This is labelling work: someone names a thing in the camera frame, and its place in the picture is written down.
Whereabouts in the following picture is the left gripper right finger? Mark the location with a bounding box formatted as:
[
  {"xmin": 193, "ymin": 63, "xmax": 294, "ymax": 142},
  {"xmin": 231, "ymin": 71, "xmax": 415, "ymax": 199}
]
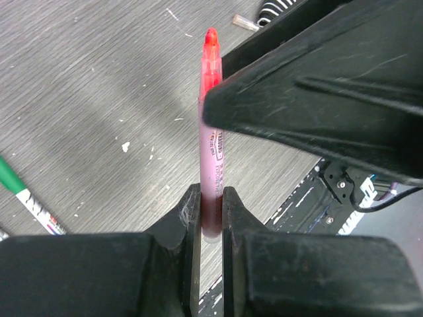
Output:
[{"xmin": 222, "ymin": 187, "xmax": 422, "ymax": 316}]

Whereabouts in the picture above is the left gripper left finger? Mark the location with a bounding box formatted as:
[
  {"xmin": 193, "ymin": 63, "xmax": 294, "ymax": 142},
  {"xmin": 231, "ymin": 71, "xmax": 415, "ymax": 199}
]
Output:
[{"xmin": 1, "ymin": 184, "xmax": 201, "ymax": 316}]

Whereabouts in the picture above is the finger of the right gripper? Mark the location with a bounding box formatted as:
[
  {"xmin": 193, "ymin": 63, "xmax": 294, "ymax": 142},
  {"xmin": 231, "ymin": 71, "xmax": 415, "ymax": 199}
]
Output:
[
  {"xmin": 203, "ymin": 1, "xmax": 422, "ymax": 186},
  {"xmin": 222, "ymin": 0, "xmax": 347, "ymax": 79}
]

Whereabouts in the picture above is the pink highlighter pen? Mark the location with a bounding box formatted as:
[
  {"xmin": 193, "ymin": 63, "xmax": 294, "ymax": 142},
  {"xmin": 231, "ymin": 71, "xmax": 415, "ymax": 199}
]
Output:
[{"xmin": 198, "ymin": 28, "xmax": 225, "ymax": 243}]

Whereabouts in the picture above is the white marker green end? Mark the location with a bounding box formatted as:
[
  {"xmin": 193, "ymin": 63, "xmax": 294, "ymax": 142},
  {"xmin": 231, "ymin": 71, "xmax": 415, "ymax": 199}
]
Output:
[{"xmin": 1, "ymin": 157, "xmax": 67, "ymax": 235}]

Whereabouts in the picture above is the white marker lime end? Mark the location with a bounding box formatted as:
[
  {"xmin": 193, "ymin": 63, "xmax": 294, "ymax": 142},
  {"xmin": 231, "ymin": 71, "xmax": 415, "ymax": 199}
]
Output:
[{"xmin": 0, "ymin": 229, "xmax": 9, "ymax": 241}]

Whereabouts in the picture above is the striped black white cloth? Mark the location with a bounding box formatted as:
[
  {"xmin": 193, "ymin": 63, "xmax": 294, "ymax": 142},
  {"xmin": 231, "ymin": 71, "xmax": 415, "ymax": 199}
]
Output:
[{"xmin": 256, "ymin": 0, "xmax": 300, "ymax": 27}]

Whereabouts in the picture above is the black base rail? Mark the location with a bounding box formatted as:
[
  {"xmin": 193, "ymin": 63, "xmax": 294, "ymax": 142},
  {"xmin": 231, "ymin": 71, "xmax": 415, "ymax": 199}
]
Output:
[{"xmin": 199, "ymin": 159, "xmax": 367, "ymax": 316}]

